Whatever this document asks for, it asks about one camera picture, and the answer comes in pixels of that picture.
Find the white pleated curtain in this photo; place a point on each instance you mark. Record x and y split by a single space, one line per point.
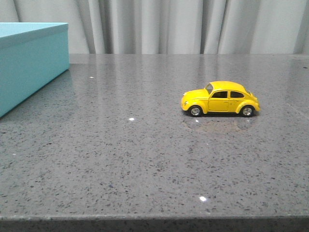
172 26

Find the yellow toy beetle car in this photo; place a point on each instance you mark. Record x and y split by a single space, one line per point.
220 97

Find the light blue box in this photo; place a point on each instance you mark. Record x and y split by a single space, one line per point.
31 55

